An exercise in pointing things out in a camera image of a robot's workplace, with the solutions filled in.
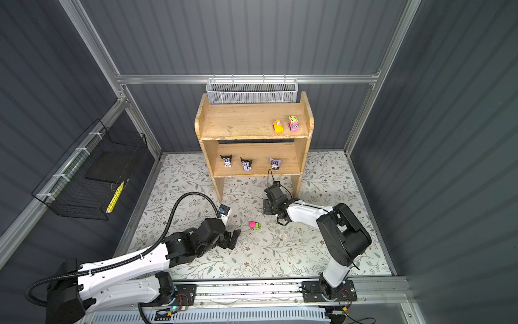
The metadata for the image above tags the floral patterned table mat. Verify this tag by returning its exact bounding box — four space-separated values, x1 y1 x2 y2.
128 151 392 279

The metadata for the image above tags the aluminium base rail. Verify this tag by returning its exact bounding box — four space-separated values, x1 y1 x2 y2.
82 276 414 311

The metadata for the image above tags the white ventilated cable duct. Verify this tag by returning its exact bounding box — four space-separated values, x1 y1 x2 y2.
90 306 330 324

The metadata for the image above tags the pink green toy car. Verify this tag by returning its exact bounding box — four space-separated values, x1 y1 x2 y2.
248 221 261 230

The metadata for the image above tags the black purple toy figure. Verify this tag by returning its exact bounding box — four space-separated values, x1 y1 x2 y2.
220 155 233 167
240 158 253 172

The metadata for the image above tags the left black corrugated cable hose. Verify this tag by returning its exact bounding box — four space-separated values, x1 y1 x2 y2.
23 191 221 307

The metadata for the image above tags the yellow green marker strip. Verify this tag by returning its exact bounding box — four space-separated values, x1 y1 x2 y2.
105 182 125 214

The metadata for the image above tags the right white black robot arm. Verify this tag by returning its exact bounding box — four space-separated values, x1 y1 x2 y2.
264 181 372 301

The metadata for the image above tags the black wire wall basket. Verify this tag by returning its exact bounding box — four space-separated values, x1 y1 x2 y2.
32 121 148 221

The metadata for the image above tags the light purple toy figure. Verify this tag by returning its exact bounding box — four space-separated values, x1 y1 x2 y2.
270 158 282 171

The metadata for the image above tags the orange toy car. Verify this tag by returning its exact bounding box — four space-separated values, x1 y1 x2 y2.
272 120 284 134

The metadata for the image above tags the wooden two-tier shelf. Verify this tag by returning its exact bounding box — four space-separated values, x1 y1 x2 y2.
194 93 314 199

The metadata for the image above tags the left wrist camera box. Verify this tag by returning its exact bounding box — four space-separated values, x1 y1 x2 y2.
219 204 232 229

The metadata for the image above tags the pink green toy bus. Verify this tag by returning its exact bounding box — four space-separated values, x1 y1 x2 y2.
288 116 299 132

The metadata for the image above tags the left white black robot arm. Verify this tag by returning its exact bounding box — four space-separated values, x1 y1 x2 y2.
45 218 241 323

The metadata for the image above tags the white wire mesh basket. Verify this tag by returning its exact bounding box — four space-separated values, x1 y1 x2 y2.
206 80 299 105

